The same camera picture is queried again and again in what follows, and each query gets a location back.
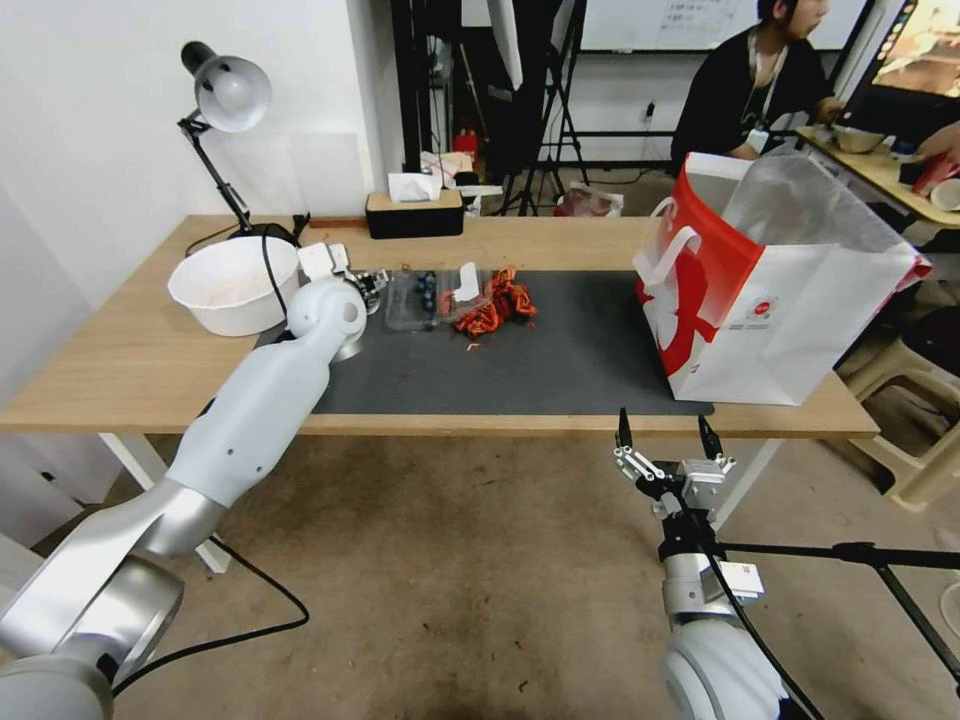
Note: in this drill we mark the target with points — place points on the black tissue box wooden lid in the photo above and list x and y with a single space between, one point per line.
414 219

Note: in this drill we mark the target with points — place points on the pale wooden desk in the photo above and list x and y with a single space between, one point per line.
877 187

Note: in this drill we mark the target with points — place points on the black metal rack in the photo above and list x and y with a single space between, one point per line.
420 82

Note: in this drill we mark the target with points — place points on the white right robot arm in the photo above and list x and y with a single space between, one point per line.
705 675

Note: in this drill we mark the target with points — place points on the beige plastic stool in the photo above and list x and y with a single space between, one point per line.
911 420

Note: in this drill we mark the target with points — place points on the dark grey table mat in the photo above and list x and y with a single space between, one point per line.
487 375

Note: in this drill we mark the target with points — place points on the black tripod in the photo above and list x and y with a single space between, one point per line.
847 553

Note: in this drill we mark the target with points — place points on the red plastic bag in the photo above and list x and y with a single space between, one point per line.
592 201

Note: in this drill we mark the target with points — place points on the person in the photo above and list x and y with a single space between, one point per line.
720 97

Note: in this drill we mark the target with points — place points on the whiteboard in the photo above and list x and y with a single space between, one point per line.
660 26

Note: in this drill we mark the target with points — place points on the red and white delivery bag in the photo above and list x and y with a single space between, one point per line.
780 330

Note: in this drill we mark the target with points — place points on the red paper packet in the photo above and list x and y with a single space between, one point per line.
934 174

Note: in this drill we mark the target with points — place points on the clear disposable takeout box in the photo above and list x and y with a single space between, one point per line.
405 319

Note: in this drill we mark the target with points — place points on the black monitor screen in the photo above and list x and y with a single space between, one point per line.
911 52

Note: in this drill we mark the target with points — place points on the blueberries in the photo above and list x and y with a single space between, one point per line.
424 291

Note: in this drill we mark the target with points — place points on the black desk lamp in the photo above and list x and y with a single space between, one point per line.
232 90

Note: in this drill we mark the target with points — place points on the black light stand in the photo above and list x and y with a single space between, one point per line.
551 112

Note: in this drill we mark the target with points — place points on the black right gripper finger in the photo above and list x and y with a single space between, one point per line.
716 450
634 461

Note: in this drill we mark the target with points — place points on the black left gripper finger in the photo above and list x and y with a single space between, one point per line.
371 304
377 279

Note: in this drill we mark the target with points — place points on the white paper cup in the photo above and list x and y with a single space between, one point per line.
946 195

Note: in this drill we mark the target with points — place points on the wooden table white legs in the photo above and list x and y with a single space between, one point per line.
112 360

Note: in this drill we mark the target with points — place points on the white tissue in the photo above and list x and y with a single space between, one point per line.
412 185

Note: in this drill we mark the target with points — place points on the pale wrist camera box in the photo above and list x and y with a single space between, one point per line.
703 484

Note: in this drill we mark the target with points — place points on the white plastic bowl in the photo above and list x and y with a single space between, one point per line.
217 289

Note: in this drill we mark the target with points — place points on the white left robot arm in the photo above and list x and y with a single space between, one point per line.
255 420

